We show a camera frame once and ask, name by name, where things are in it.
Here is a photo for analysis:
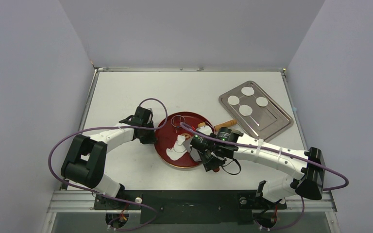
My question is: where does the white dumpling wrapper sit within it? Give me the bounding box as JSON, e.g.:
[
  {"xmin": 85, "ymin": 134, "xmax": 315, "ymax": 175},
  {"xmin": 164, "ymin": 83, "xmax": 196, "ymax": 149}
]
[
  {"xmin": 227, "ymin": 96, "xmax": 240, "ymax": 106},
  {"xmin": 255, "ymin": 97, "xmax": 269, "ymax": 107},
  {"xmin": 241, "ymin": 86, "xmax": 254, "ymax": 96},
  {"xmin": 239, "ymin": 105, "xmax": 253, "ymax": 117}
]

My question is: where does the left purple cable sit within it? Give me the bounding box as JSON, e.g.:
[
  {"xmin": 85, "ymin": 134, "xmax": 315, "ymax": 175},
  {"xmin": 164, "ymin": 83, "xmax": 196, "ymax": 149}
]
[{"xmin": 48, "ymin": 98, "xmax": 169, "ymax": 233}]

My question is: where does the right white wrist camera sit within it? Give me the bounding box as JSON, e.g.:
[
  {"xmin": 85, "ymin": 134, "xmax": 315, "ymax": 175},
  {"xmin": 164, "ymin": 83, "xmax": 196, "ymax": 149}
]
[{"xmin": 196, "ymin": 125, "xmax": 213, "ymax": 136}]

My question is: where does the round red lacquer tray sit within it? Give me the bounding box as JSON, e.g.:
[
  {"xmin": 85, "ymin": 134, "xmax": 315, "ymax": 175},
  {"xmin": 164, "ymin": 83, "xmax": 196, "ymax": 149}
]
[{"xmin": 154, "ymin": 112, "xmax": 211, "ymax": 168}]

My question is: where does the aluminium frame rail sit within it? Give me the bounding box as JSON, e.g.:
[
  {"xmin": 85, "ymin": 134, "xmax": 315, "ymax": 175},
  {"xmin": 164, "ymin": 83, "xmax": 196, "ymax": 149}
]
[{"xmin": 47, "ymin": 190, "xmax": 337, "ymax": 213}]

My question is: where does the wooden dough roller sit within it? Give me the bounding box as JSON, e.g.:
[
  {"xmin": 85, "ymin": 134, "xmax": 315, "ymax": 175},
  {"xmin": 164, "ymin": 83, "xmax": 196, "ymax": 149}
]
[{"xmin": 197, "ymin": 119, "xmax": 237, "ymax": 133}]

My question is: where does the rectangular steel tray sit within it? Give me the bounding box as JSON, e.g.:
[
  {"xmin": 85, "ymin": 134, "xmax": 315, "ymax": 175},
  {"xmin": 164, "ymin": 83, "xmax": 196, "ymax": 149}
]
[{"xmin": 218, "ymin": 81, "xmax": 294, "ymax": 142}]

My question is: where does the round metal cutter ring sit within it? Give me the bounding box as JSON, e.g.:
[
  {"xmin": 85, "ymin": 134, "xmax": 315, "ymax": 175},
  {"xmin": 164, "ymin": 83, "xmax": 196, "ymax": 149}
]
[{"xmin": 170, "ymin": 115, "xmax": 186, "ymax": 129}]

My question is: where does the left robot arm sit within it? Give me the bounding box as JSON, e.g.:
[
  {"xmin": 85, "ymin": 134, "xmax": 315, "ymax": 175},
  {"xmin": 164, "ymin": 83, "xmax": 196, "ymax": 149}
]
[{"xmin": 61, "ymin": 106, "xmax": 157, "ymax": 209}]

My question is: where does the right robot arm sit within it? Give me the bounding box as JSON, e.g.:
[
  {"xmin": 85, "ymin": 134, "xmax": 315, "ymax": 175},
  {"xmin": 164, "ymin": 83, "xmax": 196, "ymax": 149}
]
[{"xmin": 188, "ymin": 127, "xmax": 324, "ymax": 208}]

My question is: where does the white dough piece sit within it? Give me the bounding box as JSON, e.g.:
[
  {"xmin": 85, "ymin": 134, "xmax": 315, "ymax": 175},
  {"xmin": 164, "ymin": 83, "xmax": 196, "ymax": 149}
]
[{"xmin": 166, "ymin": 134, "xmax": 191, "ymax": 161}]

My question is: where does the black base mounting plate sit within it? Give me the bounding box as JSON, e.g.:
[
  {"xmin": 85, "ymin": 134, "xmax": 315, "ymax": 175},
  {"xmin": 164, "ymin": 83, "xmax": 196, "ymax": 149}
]
[{"xmin": 94, "ymin": 190, "xmax": 287, "ymax": 225}]

